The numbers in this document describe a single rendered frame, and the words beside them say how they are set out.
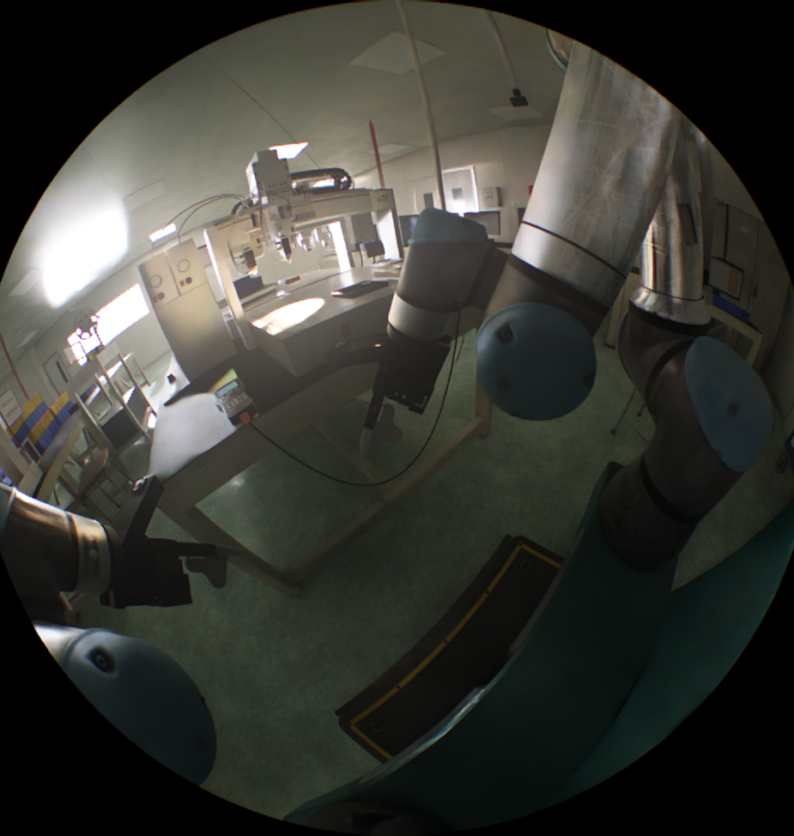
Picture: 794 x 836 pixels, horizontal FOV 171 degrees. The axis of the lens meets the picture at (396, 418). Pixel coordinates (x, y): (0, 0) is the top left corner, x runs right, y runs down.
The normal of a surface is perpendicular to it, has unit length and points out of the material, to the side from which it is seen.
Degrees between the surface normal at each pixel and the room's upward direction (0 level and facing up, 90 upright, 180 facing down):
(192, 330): 90
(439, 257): 89
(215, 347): 90
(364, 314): 90
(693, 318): 46
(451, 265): 80
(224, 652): 0
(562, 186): 75
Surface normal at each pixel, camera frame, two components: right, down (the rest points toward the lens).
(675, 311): -0.71, -0.11
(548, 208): -0.89, 0.20
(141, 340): 0.65, 0.40
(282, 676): -0.16, -0.75
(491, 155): -0.74, 0.52
